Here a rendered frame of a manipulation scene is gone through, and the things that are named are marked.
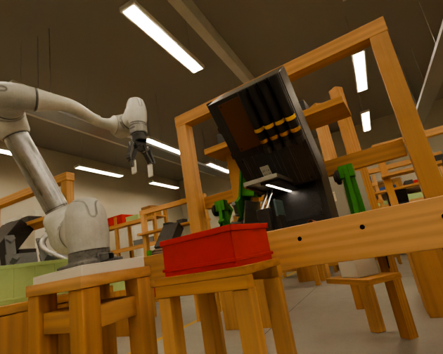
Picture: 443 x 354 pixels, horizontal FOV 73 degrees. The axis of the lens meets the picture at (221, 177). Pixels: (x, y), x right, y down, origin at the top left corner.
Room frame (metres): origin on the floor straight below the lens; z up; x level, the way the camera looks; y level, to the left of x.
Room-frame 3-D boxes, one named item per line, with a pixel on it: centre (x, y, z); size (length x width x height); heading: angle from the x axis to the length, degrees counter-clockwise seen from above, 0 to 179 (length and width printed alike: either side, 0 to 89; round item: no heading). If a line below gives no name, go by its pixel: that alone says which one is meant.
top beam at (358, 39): (1.80, -0.39, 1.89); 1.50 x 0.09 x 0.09; 60
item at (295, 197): (1.61, -0.40, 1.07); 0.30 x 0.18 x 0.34; 60
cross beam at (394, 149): (1.86, -0.42, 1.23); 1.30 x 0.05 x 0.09; 60
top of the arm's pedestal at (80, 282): (1.21, 0.57, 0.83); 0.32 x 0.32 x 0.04; 62
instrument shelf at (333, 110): (1.77, -0.37, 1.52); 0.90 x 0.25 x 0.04; 60
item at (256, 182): (1.42, -0.26, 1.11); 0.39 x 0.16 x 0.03; 150
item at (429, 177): (1.80, -0.39, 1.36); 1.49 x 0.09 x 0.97; 60
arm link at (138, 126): (1.44, 0.39, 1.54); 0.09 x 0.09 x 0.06
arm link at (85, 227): (1.21, 0.58, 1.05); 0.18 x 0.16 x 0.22; 44
